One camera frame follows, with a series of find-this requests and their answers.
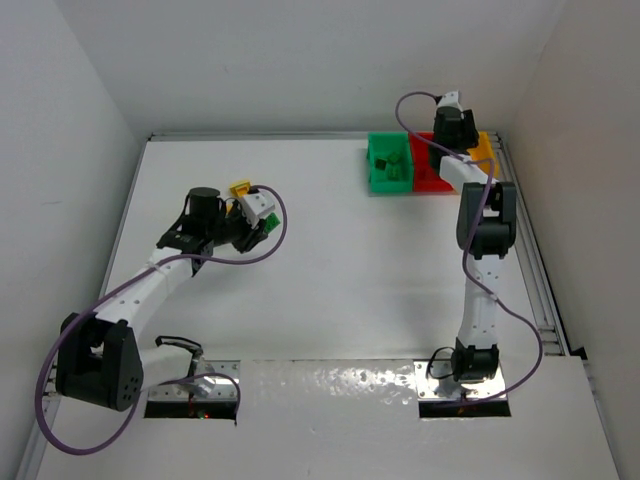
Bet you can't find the yellow arch lego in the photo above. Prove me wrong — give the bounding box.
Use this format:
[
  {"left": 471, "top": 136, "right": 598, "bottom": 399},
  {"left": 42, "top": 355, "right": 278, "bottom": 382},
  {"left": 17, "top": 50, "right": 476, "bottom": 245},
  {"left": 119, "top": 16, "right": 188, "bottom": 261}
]
[{"left": 229, "top": 180, "right": 252, "bottom": 198}]

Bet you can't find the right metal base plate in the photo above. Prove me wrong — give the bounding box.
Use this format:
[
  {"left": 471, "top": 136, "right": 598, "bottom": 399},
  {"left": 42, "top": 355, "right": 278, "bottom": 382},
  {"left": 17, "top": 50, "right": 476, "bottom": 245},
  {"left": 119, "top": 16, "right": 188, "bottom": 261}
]
[{"left": 414, "top": 359, "right": 506, "bottom": 402}]

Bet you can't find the aluminium frame rail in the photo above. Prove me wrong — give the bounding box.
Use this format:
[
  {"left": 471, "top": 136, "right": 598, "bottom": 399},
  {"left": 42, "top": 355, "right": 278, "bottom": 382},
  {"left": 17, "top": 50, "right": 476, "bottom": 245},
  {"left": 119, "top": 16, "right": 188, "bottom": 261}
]
[{"left": 489, "top": 132, "right": 570, "bottom": 356}]

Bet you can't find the green square lego brick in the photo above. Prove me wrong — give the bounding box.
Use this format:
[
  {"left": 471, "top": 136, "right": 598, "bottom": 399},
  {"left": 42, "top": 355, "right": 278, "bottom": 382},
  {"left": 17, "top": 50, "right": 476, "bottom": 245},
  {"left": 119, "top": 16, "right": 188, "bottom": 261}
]
[{"left": 385, "top": 165, "right": 402, "bottom": 181}]

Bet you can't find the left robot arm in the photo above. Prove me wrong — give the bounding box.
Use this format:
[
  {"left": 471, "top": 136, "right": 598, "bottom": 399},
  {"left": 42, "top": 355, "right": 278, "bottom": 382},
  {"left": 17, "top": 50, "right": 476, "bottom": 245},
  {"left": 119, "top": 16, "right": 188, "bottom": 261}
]
[{"left": 55, "top": 187, "right": 275, "bottom": 411}]

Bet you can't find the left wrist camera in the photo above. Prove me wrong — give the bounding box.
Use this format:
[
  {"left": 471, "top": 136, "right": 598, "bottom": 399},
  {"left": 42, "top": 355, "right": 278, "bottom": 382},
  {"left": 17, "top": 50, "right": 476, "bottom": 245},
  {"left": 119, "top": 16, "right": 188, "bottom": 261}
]
[{"left": 239, "top": 192, "right": 275, "bottom": 228}]

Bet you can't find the metal base plate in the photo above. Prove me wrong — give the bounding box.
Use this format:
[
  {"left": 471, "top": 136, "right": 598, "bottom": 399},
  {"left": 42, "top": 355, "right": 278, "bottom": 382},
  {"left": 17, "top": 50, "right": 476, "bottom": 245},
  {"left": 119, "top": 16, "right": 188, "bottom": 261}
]
[
  {"left": 414, "top": 359, "right": 506, "bottom": 402},
  {"left": 148, "top": 360, "right": 240, "bottom": 403}
]

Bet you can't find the green plastic bin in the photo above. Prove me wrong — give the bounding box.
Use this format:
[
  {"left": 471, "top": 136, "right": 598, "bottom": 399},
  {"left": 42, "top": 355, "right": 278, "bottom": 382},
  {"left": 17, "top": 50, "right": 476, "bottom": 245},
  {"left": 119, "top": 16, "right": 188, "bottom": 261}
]
[{"left": 366, "top": 132, "right": 414, "bottom": 195}]

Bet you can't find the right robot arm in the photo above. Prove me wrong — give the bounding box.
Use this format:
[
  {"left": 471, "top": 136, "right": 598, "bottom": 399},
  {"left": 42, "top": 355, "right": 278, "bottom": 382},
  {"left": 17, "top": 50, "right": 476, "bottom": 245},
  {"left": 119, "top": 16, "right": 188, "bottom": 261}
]
[{"left": 429, "top": 104, "right": 516, "bottom": 382}]

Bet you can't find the yellow plastic bin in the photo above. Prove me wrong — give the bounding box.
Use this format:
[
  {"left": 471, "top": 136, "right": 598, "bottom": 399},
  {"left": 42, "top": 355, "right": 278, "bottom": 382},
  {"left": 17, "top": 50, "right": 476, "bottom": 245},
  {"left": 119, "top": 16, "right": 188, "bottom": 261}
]
[{"left": 468, "top": 131, "right": 500, "bottom": 178}]

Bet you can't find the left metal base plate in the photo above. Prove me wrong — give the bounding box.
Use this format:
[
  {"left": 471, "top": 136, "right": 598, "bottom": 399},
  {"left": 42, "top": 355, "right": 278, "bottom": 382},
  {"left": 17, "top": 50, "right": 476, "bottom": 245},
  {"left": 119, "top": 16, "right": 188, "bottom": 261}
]
[{"left": 148, "top": 360, "right": 240, "bottom": 403}]

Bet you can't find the red plastic bin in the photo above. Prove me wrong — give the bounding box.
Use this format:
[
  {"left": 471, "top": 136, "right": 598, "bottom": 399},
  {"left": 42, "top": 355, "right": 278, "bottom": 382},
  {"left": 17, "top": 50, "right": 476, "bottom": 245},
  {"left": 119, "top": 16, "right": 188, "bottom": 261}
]
[{"left": 408, "top": 134, "right": 454, "bottom": 194}]

